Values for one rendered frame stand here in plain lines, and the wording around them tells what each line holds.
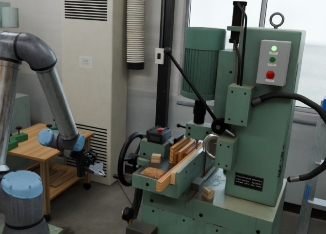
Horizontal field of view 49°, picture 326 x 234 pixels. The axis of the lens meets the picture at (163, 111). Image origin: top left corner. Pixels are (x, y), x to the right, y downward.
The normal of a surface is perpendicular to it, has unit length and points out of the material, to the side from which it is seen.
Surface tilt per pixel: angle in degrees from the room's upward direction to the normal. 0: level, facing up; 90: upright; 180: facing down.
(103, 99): 90
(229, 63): 90
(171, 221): 90
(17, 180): 5
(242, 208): 0
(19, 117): 90
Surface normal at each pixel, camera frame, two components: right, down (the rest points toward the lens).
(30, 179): 0.13, -0.94
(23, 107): 0.92, 0.15
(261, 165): -0.44, 0.22
